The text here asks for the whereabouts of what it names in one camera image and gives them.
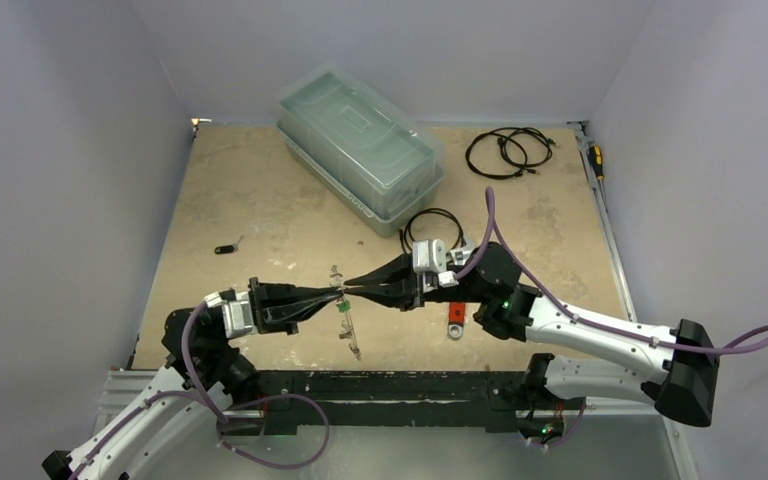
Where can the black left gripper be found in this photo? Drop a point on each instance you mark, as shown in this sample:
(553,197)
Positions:
(275,307)

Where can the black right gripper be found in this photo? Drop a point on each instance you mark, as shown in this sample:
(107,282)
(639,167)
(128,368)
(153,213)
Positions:
(412,283)

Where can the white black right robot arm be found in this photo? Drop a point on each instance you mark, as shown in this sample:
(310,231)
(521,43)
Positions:
(669,368)

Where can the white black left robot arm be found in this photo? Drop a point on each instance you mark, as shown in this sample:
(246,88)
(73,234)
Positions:
(203,373)

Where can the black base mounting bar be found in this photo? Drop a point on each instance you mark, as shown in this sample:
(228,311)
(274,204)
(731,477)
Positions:
(494,401)

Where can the clear plastic storage box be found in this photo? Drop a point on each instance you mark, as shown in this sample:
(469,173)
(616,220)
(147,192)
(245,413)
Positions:
(376,159)

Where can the yellow black screwdriver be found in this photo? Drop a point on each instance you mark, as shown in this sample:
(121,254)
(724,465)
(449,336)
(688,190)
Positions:
(595,159)

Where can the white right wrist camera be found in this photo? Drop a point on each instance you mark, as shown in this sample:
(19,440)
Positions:
(429,264)

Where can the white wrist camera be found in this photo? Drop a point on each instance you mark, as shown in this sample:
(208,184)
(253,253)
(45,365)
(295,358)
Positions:
(236,311)
(429,264)

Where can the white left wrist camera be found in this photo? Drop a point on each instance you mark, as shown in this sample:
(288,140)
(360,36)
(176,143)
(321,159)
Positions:
(236,311)

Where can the adjustable wrench red handle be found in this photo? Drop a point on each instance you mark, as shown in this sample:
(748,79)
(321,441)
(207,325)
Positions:
(457,310)

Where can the aluminium frame rail right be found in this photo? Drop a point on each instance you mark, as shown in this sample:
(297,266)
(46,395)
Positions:
(584,141)

